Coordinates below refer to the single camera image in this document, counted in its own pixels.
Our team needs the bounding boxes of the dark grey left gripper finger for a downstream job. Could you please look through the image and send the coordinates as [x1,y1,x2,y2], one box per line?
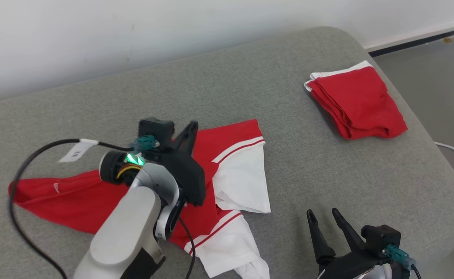
[172,121,199,158]

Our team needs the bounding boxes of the white cable tag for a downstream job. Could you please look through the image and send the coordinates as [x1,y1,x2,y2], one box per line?
[58,138,100,164]

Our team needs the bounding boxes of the red jersey with white sleeves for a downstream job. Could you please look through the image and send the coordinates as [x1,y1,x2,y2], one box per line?
[8,119,272,279]

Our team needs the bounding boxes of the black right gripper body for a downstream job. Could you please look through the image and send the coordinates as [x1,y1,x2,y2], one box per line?
[317,248,397,279]

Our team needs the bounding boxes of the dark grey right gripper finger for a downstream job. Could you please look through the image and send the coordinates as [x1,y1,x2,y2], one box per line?
[331,208,367,253]
[306,209,336,265]

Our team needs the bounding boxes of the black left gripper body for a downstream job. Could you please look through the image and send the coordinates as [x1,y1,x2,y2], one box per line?
[145,146,207,207]

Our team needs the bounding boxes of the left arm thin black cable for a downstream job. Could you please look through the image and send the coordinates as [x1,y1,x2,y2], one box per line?
[178,216,196,279]

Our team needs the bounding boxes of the red shorts with white stripe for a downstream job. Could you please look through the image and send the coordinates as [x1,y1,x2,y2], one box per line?
[303,60,409,140]

